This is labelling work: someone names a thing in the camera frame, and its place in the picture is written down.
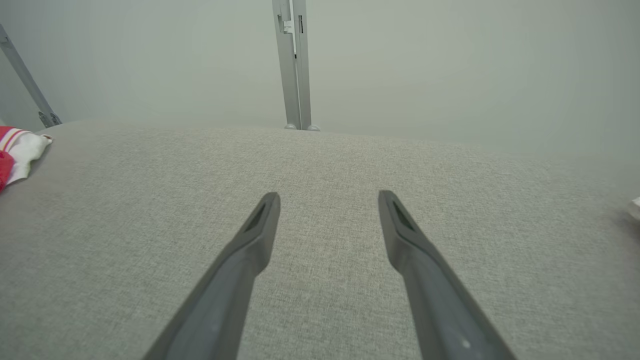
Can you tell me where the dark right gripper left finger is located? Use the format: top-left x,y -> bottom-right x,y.
142,191 -> 282,360

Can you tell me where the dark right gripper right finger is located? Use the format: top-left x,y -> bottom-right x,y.
377,190 -> 518,360

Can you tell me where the red Bulls jersey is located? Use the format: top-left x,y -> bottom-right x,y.
0,126 -> 53,193

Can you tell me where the slanted grey partition post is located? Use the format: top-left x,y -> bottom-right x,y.
0,24 -> 63,129

